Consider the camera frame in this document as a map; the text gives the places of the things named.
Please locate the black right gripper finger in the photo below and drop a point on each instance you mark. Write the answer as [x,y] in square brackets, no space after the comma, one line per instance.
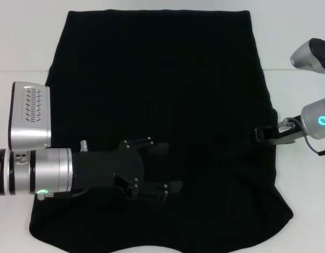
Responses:
[263,134]

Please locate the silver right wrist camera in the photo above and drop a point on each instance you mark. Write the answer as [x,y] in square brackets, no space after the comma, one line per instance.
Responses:
[309,56]

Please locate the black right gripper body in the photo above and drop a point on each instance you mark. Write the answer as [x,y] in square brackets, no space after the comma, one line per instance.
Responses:
[288,135]

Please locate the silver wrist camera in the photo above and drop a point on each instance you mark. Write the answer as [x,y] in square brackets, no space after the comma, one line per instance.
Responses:
[309,56]
[29,118]

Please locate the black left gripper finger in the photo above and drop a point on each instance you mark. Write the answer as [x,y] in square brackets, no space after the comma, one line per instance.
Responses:
[157,150]
[158,189]

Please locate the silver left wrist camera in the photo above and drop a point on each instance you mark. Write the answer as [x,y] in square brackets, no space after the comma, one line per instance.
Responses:
[29,118]

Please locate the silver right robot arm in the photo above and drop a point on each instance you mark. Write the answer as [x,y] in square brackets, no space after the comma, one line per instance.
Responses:
[317,118]

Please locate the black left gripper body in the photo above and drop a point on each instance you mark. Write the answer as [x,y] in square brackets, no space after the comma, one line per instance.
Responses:
[107,171]

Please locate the black t-shirt with FREE print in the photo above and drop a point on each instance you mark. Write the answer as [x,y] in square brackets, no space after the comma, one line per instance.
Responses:
[178,79]

